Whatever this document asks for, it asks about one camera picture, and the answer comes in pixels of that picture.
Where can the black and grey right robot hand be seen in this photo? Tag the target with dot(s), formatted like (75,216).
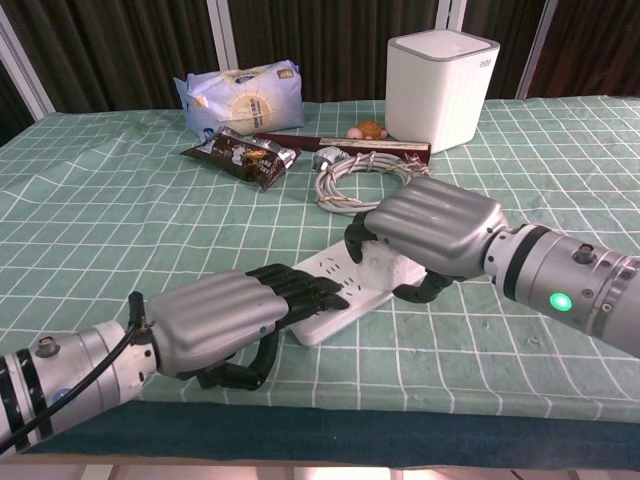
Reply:
(435,225)

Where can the black and grey left robot hand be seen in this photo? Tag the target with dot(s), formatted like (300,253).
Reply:
(215,320)

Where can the white power strip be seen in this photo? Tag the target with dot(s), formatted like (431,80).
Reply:
(330,325)

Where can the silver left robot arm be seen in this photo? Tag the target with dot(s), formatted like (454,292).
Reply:
(100,365)

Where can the dark red long box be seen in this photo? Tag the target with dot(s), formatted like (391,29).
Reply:
(360,145)

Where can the small turtle toy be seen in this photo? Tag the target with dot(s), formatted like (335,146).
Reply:
(369,130)

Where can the white square bin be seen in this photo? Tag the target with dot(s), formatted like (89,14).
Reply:
(440,95)

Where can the green checked tablecloth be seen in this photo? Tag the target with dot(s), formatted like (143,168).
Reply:
(125,225)

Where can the brown snack bag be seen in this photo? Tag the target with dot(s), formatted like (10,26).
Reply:
(245,157)

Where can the blue and white biscuit pack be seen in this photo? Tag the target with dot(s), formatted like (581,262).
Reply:
(245,100)

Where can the white partition frame post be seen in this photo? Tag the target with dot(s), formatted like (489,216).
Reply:
(534,45)
(27,75)
(221,35)

